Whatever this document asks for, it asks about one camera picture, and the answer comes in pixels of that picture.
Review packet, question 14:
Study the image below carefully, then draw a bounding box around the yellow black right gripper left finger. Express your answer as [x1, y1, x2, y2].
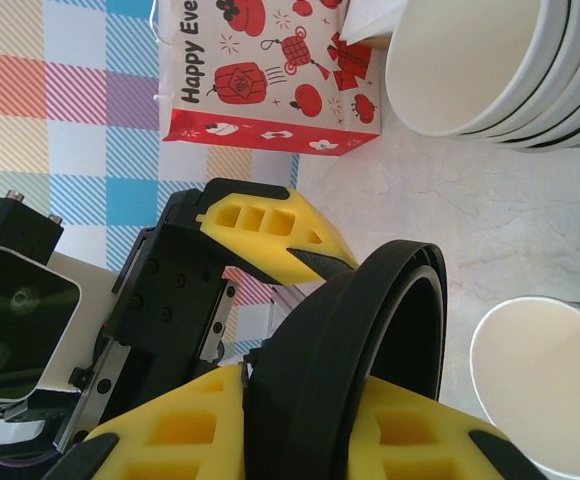
[44, 367, 246, 480]

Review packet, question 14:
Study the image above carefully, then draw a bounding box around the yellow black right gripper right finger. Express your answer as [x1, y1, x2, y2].
[349, 377, 546, 480]

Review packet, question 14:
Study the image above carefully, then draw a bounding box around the black plastic cup lid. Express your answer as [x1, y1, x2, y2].
[242, 239, 449, 480]

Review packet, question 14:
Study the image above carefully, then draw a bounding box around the red white paper gift bag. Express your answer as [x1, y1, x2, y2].
[153, 0, 384, 157]

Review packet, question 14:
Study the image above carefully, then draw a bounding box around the white paper napkin stack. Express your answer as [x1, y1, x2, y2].
[338, 0, 401, 46]

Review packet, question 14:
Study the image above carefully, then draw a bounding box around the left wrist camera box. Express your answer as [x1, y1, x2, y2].
[0, 244, 84, 402]

